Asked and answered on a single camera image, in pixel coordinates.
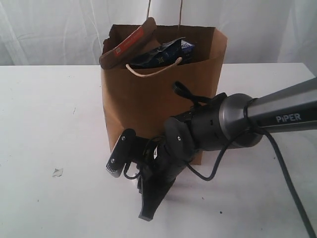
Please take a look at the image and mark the small torn plastic scrap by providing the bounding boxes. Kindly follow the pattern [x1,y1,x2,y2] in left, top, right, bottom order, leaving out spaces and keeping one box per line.
[52,168,63,178]

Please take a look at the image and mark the spaghetti package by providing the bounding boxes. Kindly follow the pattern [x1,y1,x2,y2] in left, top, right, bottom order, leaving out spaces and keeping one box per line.
[129,38,183,69]

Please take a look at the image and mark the brown paper shopping bag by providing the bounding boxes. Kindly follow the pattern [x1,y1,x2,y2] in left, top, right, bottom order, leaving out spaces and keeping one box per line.
[101,24,227,149]

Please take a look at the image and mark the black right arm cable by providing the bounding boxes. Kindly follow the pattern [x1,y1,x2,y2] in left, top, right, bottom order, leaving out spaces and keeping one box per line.
[172,81,317,238]

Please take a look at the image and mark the blue white milk carton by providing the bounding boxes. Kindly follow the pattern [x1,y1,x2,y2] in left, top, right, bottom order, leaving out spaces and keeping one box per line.
[181,39,195,64]

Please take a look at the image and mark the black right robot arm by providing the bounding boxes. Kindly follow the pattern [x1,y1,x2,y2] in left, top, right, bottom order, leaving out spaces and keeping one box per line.
[138,78,317,221]

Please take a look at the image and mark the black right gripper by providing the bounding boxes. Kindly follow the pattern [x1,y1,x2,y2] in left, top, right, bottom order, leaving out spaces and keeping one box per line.
[135,135,188,221]

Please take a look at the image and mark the brown coffee pouch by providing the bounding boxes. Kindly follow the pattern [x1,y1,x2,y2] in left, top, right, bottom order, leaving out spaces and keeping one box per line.
[99,17,160,69]

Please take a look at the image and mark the white backdrop curtain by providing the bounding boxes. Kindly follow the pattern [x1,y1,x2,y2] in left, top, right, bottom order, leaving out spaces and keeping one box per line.
[0,0,317,71]

